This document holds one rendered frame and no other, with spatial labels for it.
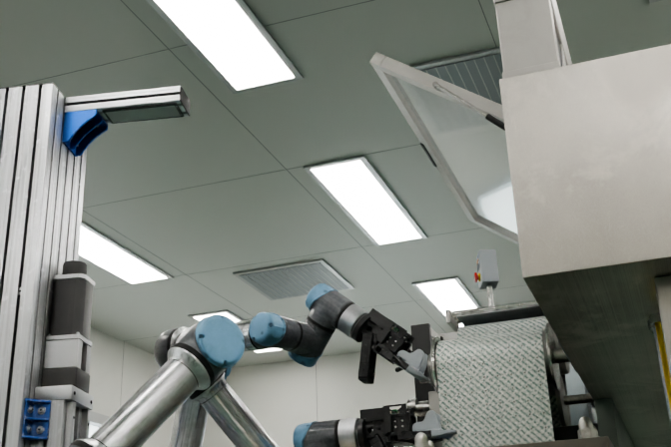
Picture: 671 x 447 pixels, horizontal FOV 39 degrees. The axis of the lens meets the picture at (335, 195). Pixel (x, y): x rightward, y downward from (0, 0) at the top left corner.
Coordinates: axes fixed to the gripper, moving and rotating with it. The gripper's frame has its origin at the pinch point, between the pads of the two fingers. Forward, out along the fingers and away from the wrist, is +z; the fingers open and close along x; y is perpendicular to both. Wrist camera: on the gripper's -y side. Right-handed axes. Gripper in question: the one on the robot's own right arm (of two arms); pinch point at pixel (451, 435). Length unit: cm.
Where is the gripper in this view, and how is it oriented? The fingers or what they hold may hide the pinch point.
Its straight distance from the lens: 211.3
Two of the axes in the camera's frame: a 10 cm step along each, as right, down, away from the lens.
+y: -0.4, -9.1, 4.0
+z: 9.4, -1.7, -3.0
